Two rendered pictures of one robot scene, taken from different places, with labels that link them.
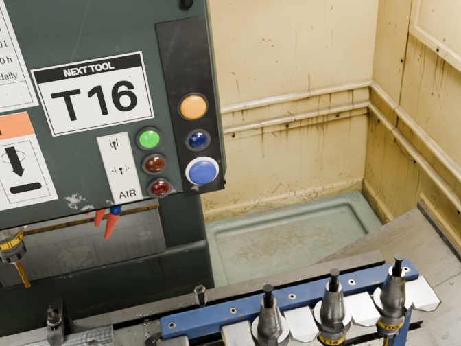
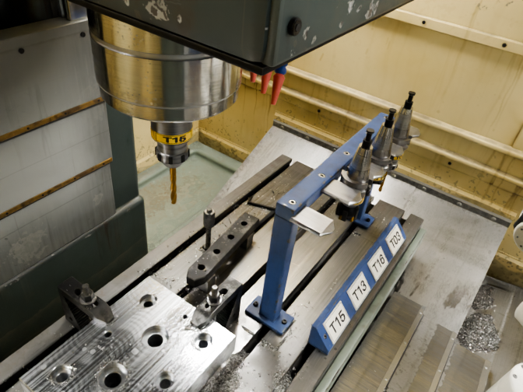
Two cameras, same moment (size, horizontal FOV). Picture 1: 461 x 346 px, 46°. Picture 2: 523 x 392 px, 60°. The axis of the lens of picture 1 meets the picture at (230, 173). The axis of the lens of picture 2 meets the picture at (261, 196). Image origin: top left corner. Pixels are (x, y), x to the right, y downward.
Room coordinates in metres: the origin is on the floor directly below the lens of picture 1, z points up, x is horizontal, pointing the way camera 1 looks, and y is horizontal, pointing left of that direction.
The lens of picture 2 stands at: (0.22, 0.64, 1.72)
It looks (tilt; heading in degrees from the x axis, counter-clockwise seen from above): 38 degrees down; 310
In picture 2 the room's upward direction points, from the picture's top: 7 degrees clockwise
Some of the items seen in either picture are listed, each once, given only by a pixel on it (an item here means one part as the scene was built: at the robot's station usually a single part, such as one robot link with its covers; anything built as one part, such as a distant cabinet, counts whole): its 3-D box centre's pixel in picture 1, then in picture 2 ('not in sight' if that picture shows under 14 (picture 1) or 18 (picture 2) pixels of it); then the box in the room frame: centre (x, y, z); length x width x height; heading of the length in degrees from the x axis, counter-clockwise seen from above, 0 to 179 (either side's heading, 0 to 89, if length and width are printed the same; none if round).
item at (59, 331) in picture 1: (58, 328); (88, 309); (0.80, 0.43, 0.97); 0.13 x 0.03 x 0.15; 9
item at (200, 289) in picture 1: (202, 305); (208, 229); (0.83, 0.10, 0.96); 0.03 x 0.03 x 0.13
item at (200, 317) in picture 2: not in sight; (215, 309); (0.63, 0.25, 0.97); 0.13 x 0.03 x 0.15; 99
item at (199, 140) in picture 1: (197, 140); not in sight; (0.46, 0.03, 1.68); 0.02 x 0.01 x 0.02; 99
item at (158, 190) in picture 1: (159, 188); not in sight; (0.45, 0.08, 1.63); 0.02 x 0.01 x 0.02; 99
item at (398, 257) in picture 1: (398, 263); (409, 99); (0.59, -0.26, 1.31); 0.02 x 0.02 x 0.03
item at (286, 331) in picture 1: (270, 332); (356, 180); (0.55, -0.04, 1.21); 0.06 x 0.06 x 0.03
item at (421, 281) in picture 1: (420, 295); (405, 129); (0.60, -0.31, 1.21); 0.07 x 0.05 x 0.01; 9
